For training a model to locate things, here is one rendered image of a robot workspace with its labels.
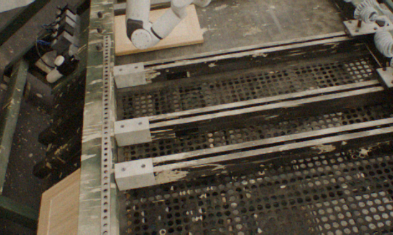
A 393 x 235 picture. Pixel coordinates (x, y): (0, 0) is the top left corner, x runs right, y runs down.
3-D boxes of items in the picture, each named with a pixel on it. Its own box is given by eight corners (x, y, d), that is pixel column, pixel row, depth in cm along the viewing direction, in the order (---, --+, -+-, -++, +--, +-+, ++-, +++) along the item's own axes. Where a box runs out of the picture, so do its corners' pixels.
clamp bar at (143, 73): (117, 76, 185) (104, 30, 167) (380, 35, 190) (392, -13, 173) (117, 91, 178) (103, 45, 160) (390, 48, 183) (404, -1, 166)
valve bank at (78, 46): (38, 16, 218) (69, -13, 210) (60, 33, 227) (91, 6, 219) (24, 78, 183) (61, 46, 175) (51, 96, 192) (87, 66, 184)
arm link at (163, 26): (182, 23, 158) (148, 57, 165) (184, 15, 167) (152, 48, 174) (161, 3, 155) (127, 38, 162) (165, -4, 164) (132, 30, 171)
